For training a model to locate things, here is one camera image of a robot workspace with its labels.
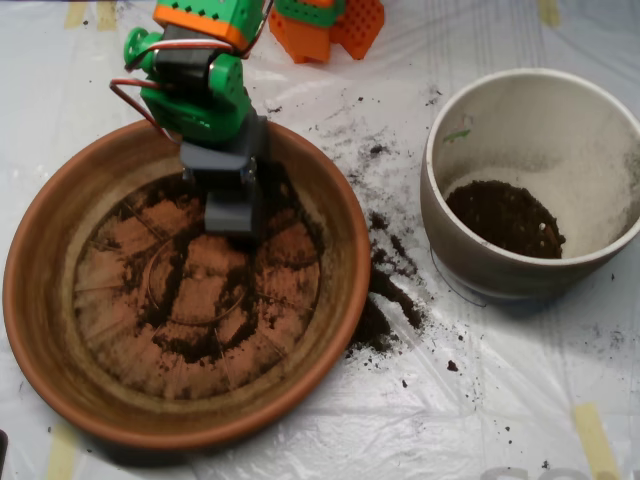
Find terracotta plant saucer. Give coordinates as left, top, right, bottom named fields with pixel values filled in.
left=2, top=117, right=372, bottom=454

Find clear plastic cover sheet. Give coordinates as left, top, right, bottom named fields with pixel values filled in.
left=0, top=0, right=640, bottom=480

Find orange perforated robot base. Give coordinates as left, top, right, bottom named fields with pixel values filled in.
left=268, top=0, right=386, bottom=64

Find dark soil heap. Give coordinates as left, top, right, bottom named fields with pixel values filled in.
left=444, top=180, right=567, bottom=260

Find beige masking tape strip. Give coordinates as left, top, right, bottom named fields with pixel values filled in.
left=46, top=423, right=81, bottom=480
left=537, top=0, right=562, bottom=27
left=96, top=0, right=119, bottom=32
left=573, top=402, right=622, bottom=480
left=64, top=0, right=87, bottom=29

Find dark soil pile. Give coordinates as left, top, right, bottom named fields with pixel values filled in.
left=94, top=159, right=326, bottom=366

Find spilled dark soil patch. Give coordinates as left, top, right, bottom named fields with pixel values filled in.
left=342, top=212, right=436, bottom=359

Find white ceramic pot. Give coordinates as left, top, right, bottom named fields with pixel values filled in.
left=419, top=68, right=640, bottom=301

